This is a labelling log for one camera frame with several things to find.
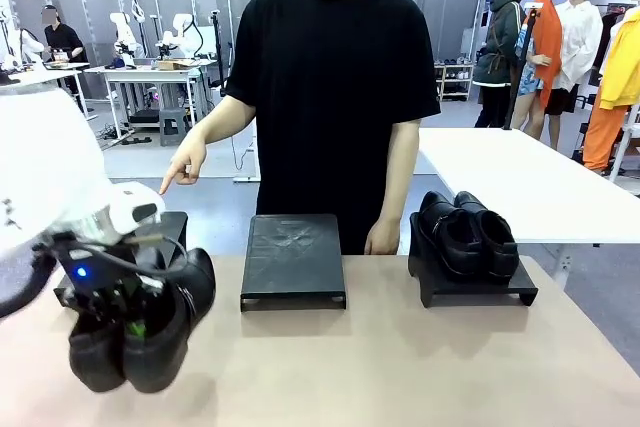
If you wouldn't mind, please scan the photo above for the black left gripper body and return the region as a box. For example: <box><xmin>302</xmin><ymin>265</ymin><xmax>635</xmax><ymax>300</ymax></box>
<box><xmin>53</xmin><ymin>238</ymin><xmax>142</xmax><ymax>317</ymax></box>

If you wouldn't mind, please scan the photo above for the black textured leather shoe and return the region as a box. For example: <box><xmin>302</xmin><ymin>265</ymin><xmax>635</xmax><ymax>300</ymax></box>
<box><xmin>67</xmin><ymin>246</ymin><xmax>169</xmax><ymax>394</ymax></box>
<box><xmin>121</xmin><ymin>246</ymin><xmax>218</xmax><ymax>395</ymax></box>

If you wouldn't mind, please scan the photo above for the black smooth leather shoe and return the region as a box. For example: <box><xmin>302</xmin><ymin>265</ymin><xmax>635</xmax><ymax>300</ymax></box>
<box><xmin>452</xmin><ymin>190</ymin><xmax>520</xmax><ymax>284</ymax></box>
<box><xmin>416</xmin><ymin>190</ymin><xmax>480</xmax><ymax>284</ymax></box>

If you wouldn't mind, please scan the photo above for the person's right forearm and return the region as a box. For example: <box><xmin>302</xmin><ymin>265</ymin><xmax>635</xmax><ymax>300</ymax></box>
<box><xmin>189</xmin><ymin>93</ymin><xmax>259</xmax><ymax>149</ymax></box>

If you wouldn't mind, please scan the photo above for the person's left forearm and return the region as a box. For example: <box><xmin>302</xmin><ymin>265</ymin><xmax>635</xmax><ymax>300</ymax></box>
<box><xmin>378</xmin><ymin>161</ymin><xmax>420</xmax><ymax>226</ymax></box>

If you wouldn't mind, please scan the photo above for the black shoe stand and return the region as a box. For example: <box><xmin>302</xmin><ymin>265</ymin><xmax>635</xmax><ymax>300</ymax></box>
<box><xmin>53</xmin><ymin>210</ymin><xmax>189</xmax><ymax>309</ymax></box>
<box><xmin>239</xmin><ymin>213</ymin><xmax>348</xmax><ymax>313</ymax></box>
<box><xmin>407</xmin><ymin>211</ymin><xmax>540</xmax><ymax>309</ymax></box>

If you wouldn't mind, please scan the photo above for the background person in black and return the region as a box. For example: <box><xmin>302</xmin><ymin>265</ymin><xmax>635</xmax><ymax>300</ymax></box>
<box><xmin>41</xmin><ymin>5</ymin><xmax>87</xmax><ymax>66</ymax></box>

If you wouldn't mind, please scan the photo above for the person in black t-shirt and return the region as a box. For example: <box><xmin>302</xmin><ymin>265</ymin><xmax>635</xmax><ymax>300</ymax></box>
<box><xmin>221</xmin><ymin>0</ymin><xmax>442</xmax><ymax>256</ymax></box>

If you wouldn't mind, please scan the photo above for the person's right hand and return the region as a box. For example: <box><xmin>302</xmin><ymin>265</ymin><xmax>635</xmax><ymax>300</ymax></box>
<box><xmin>158</xmin><ymin>133</ymin><xmax>209</xmax><ymax>197</ymax></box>

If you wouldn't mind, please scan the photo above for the person's left hand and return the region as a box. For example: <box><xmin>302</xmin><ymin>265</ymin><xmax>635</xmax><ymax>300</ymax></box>
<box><xmin>363</xmin><ymin>216</ymin><xmax>404</xmax><ymax>256</ymax></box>

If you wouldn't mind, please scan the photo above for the grey plastic stool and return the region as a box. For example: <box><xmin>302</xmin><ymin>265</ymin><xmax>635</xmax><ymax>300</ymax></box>
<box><xmin>159</xmin><ymin>107</ymin><xmax>195</xmax><ymax>148</ymax></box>

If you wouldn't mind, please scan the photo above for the white background desk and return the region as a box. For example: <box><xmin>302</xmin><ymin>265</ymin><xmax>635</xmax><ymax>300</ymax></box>
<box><xmin>83</xmin><ymin>59</ymin><xmax>217</xmax><ymax>139</ymax></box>
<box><xmin>0</xmin><ymin>61</ymin><xmax>99</xmax><ymax>122</ymax></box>

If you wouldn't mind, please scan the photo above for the white table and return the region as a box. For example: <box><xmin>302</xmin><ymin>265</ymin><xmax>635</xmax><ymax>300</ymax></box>
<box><xmin>416</xmin><ymin>126</ymin><xmax>640</xmax><ymax>294</ymax></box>

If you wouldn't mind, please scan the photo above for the white shoe rack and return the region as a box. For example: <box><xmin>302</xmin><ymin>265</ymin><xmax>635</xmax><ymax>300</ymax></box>
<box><xmin>432</xmin><ymin>62</ymin><xmax>474</xmax><ymax>103</ymax></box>

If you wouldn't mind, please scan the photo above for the mannequin in dark jacket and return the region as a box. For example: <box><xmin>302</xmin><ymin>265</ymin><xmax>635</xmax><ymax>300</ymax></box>
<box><xmin>471</xmin><ymin>0</ymin><xmax>531</xmax><ymax>129</ymax></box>

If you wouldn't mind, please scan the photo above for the mannequin in orange vest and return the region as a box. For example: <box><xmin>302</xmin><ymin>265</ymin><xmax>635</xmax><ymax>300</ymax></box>
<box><xmin>509</xmin><ymin>0</ymin><xmax>567</xmax><ymax>151</ymax></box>

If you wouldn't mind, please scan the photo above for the mannequin in white shirt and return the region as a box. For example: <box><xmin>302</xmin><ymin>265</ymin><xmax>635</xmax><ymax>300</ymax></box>
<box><xmin>543</xmin><ymin>0</ymin><xmax>605</xmax><ymax>116</ymax></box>

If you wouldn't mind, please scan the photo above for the yellow jacket orange trousers outfit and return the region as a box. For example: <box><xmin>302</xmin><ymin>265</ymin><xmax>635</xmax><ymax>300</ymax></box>
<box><xmin>581</xmin><ymin>5</ymin><xmax>640</xmax><ymax>173</ymax></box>

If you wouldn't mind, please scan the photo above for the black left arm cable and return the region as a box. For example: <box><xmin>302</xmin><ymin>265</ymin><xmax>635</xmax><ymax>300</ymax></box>
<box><xmin>127</xmin><ymin>230</ymin><xmax>190</xmax><ymax>268</ymax></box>

